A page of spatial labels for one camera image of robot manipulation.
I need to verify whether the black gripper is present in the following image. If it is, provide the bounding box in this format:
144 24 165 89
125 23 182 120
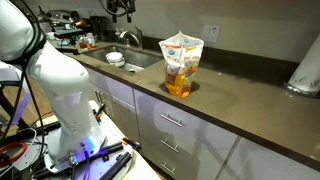
107 0 136 23

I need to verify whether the orange and white snack pack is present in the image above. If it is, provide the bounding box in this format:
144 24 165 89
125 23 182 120
159 32 204 98

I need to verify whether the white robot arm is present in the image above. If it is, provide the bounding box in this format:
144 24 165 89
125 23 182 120
0 0 107 173

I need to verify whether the chrome sink faucet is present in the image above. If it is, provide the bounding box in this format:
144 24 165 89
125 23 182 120
120 26 143 50

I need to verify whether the orange pill bottle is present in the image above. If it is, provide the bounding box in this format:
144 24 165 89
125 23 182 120
86 33 96 48

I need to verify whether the stainless steel sink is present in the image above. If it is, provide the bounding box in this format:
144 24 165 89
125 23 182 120
84 45 162 73

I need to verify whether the white bowl in sink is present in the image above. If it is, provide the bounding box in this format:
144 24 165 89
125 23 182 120
106 52 125 67

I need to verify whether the white robot mounting table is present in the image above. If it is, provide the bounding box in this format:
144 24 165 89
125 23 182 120
0 113 161 180

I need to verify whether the white paper towel roll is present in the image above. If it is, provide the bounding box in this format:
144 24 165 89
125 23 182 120
284 34 320 98

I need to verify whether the white wall outlet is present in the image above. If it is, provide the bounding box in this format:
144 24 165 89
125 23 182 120
203 25 220 43

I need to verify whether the upper drawer handle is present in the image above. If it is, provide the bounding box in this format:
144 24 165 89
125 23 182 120
160 114 183 127

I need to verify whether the drawer handle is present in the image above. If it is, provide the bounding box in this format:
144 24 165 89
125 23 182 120
160 114 183 127
160 139 179 153
160 162 175 176

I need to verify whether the middle drawer handle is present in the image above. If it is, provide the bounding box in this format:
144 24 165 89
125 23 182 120
160 139 179 153

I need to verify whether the lower drawer handle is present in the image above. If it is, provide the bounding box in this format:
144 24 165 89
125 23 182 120
160 162 175 176

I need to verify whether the red cable coil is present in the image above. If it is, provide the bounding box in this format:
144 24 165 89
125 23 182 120
0 141 28 168

